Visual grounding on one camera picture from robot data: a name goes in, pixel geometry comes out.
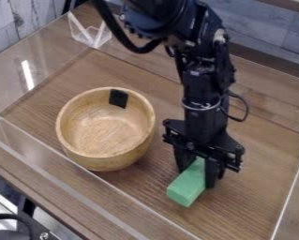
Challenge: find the black metal table frame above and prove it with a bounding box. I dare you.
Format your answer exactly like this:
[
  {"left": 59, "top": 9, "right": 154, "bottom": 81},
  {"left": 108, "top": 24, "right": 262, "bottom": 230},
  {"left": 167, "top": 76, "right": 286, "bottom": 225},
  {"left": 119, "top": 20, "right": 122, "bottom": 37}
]
[{"left": 0, "top": 196, "right": 63, "bottom": 240}]

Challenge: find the clear acrylic corner bracket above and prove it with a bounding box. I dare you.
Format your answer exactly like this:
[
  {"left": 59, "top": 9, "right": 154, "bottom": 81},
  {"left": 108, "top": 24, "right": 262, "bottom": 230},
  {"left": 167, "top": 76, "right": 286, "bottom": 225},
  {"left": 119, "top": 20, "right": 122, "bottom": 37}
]
[{"left": 68, "top": 11, "right": 112, "bottom": 49}]

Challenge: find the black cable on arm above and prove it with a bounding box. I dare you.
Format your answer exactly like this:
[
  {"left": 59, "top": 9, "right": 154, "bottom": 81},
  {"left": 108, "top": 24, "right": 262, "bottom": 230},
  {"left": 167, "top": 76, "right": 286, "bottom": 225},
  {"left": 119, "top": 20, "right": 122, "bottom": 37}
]
[{"left": 219, "top": 90, "right": 250, "bottom": 124}]

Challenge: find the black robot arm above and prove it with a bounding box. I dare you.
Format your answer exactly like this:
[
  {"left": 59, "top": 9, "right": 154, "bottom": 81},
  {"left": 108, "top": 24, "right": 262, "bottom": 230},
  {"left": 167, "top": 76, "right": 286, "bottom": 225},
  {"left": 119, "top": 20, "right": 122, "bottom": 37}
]
[{"left": 91, "top": 0, "right": 246, "bottom": 188}]

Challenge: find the wooden bowl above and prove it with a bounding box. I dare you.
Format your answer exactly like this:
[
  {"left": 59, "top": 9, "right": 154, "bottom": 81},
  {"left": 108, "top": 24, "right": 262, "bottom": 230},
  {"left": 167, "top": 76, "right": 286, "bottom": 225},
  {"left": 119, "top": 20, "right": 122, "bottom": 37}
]
[{"left": 55, "top": 86, "right": 155, "bottom": 172}]

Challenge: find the black square pad in bowl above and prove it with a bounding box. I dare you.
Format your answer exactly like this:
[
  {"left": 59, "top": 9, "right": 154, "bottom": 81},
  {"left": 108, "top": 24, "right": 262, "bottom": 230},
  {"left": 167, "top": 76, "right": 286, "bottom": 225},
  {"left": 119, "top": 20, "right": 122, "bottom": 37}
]
[{"left": 110, "top": 89, "right": 130, "bottom": 108}]

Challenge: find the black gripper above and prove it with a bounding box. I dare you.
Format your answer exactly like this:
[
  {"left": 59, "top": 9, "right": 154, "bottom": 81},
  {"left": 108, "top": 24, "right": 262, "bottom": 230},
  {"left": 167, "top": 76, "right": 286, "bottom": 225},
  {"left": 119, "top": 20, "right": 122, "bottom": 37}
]
[{"left": 163, "top": 106, "right": 246, "bottom": 189}]

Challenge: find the clear acrylic enclosure wall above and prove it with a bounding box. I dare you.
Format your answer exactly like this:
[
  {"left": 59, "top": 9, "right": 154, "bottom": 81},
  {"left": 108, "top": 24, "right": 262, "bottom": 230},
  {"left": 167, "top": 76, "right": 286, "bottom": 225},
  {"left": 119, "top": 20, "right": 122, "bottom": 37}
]
[{"left": 0, "top": 20, "right": 299, "bottom": 240}]

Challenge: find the green rectangular stick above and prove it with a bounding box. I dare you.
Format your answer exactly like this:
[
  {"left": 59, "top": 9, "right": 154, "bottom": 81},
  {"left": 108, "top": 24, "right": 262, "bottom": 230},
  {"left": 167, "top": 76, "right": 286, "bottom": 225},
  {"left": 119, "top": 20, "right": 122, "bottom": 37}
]
[{"left": 167, "top": 157, "right": 207, "bottom": 207}]

